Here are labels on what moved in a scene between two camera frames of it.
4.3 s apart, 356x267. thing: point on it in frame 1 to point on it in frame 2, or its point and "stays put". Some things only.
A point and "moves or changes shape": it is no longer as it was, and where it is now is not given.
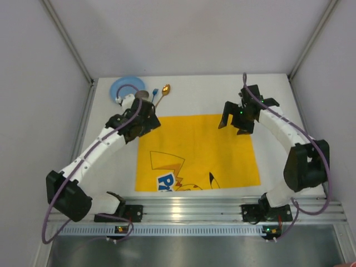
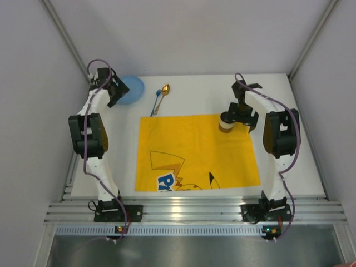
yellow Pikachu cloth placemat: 191,152 stays put
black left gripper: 151,117 to 118,90
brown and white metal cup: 142,94 moves or changes shape
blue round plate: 124,89 stays put
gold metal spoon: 165,91 stays put
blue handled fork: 154,92 to 158,93
